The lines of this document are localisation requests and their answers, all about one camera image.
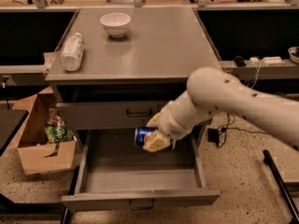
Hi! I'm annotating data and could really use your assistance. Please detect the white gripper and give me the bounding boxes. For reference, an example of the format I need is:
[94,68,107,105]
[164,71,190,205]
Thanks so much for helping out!
[143,101,191,152]

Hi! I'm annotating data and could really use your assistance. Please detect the blue pepsi can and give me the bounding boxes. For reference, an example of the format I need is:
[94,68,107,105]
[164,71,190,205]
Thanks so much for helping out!
[134,126,177,150]

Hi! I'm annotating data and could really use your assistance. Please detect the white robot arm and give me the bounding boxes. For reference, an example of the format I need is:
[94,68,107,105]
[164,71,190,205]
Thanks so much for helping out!
[143,67,299,152]

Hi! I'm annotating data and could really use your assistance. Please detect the closed grey top drawer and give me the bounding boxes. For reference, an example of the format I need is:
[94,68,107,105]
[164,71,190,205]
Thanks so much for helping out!
[57,101,166,130]

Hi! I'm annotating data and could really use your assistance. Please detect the open grey middle drawer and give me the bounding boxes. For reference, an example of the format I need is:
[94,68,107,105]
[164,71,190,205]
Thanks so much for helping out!
[62,129,220,211]

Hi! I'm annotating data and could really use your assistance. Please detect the grey drawer cabinet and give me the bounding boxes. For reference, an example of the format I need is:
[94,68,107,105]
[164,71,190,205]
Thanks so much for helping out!
[46,7,219,144]

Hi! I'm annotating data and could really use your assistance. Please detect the black power adapter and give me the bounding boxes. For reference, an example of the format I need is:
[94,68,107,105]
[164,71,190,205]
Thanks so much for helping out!
[207,128,220,144]

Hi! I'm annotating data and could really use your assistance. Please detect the green chip bag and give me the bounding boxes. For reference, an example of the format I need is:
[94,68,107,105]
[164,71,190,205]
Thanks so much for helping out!
[45,126,73,143]

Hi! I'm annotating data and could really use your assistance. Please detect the small black device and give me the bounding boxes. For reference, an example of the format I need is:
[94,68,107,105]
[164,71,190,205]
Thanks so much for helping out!
[234,56,246,67]

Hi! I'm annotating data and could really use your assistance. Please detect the white ceramic bowl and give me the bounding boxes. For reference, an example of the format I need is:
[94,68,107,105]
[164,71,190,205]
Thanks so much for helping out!
[100,13,131,38]

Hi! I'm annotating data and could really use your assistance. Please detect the brown cardboard box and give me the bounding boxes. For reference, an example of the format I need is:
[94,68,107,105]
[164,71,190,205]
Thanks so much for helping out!
[9,87,77,175]

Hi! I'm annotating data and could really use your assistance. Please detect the black metal bar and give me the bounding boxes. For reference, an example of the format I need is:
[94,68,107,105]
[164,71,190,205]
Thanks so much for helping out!
[263,149,299,224]

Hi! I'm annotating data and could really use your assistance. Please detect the white power strip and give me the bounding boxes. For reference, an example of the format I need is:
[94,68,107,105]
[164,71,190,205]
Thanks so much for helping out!
[262,56,284,66]

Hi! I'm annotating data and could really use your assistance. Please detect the grey bowl on shelf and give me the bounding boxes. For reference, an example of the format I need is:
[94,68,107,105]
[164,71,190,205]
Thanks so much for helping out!
[288,47,299,63]

